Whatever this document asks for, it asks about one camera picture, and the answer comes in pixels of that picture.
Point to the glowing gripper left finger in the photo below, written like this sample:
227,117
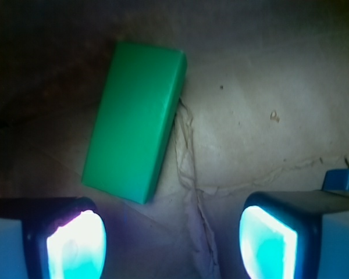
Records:
51,238

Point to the blue wooden block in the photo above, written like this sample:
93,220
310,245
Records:
336,180

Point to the green wooden block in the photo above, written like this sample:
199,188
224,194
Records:
134,120

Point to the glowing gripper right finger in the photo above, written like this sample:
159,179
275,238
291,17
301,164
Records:
299,234

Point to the brown paper bag tray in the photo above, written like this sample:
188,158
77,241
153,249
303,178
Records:
265,106

